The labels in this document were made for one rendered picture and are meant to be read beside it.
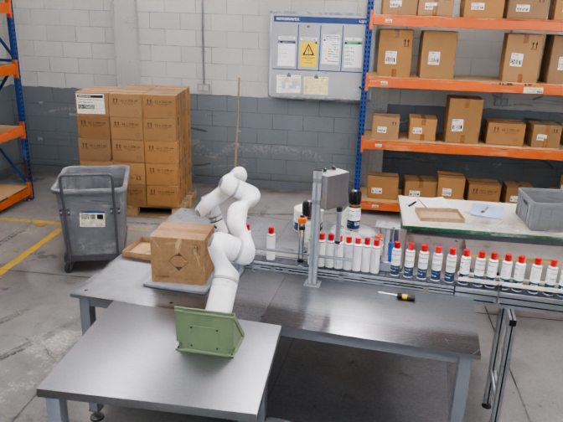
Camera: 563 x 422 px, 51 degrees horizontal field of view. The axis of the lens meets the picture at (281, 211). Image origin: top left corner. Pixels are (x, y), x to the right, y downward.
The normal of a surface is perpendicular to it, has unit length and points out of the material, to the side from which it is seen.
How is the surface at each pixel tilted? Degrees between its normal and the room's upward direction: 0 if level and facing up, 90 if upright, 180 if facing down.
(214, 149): 90
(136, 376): 0
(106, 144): 90
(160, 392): 0
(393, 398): 1
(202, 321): 90
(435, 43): 89
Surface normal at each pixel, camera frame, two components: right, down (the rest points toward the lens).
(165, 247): -0.12, 0.33
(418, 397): 0.02, -0.95
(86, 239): 0.18, 0.38
